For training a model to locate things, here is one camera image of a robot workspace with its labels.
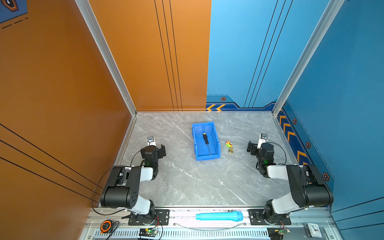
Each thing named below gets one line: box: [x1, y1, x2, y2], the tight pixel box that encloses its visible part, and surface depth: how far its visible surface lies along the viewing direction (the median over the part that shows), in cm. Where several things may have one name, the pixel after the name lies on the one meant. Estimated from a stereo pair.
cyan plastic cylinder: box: [195, 211, 244, 222], surface depth 73 cm
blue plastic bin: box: [192, 121, 221, 162], surface depth 105 cm
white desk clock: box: [304, 223, 323, 238], surface depth 70 cm
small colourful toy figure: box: [225, 140, 234, 154], surface depth 101 cm
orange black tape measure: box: [100, 219, 112, 234], surface depth 70 cm
